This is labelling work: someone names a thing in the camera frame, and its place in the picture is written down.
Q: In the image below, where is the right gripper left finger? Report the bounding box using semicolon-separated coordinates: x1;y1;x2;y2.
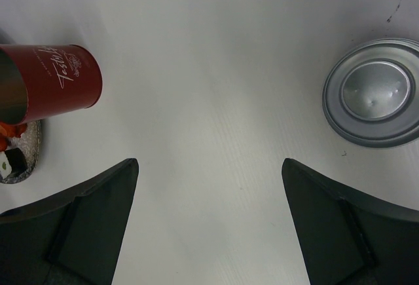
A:
1;158;139;284

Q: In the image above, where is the silver tin lid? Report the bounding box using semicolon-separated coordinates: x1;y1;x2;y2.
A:
321;38;418;148

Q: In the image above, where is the speckled round plate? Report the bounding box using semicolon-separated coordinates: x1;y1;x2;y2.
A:
1;50;42;184

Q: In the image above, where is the red cylindrical tin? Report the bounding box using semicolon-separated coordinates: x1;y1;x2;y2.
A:
1;45;103;125

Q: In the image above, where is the sushi roll piece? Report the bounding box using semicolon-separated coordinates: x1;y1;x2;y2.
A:
1;148;27;180

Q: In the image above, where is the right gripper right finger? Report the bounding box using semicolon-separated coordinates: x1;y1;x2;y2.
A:
282;159;418;284

